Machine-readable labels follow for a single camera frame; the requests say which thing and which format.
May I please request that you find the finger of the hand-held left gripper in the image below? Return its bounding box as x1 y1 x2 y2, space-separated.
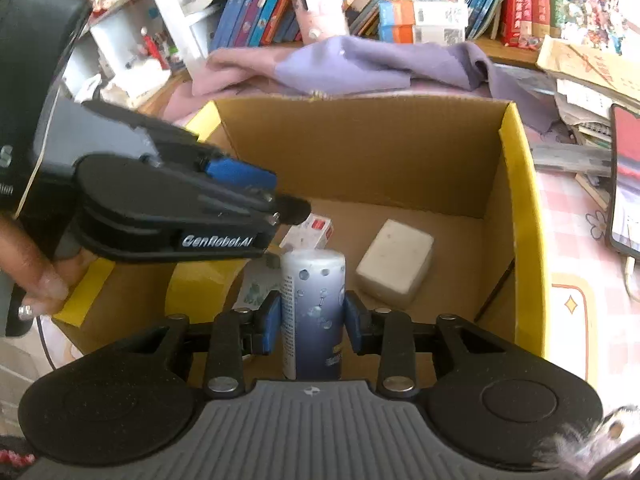
200 192 312 226
145 152 277 193

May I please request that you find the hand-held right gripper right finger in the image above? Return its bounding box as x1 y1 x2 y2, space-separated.
345 291 507 398

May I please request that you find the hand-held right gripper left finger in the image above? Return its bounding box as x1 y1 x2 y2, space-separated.
120 290 282 399

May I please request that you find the small white red box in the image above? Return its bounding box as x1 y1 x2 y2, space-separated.
279 212 335 252

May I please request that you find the white blue lotion bottle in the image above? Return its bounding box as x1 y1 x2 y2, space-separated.
281 249 347 381

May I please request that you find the white soap block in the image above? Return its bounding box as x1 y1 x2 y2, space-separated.
356 219 435 310

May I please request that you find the yellow tape roll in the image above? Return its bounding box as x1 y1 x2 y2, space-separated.
166 259 246 326

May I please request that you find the yellow cardboard box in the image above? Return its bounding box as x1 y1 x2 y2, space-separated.
52 95 551 396

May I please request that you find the pink cylindrical container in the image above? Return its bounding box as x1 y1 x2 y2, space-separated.
285 0 349 43

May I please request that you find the person's left hand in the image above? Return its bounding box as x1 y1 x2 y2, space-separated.
0 214 71 321

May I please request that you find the pink and purple cloth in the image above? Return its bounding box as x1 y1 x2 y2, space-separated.
192 35 563 133

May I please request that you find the white side shelf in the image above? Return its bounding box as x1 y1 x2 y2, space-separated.
62 7 173 102

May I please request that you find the orange white carton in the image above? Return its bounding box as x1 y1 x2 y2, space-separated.
387 24 466 45
378 0 468 27

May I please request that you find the grey fluffy cuff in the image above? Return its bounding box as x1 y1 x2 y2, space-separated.
537 402 640 480

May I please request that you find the pile of books and papers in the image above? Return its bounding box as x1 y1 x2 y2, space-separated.
530 35 640 211

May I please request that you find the red thick dictionary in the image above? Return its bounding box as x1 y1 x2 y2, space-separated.
502 0 534 47

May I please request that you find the black smartphone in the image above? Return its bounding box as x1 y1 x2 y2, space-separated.
606 104 640 261

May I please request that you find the brown paper envelope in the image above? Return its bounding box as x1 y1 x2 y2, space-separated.
536 35 640 97

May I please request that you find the colourful figurine display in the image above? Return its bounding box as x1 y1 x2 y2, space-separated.
550 0 627 56

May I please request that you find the white bookshelf frame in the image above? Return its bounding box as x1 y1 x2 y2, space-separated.
137 0 238 63

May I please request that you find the white charging cable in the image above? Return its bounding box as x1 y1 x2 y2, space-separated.
621 256 640 305

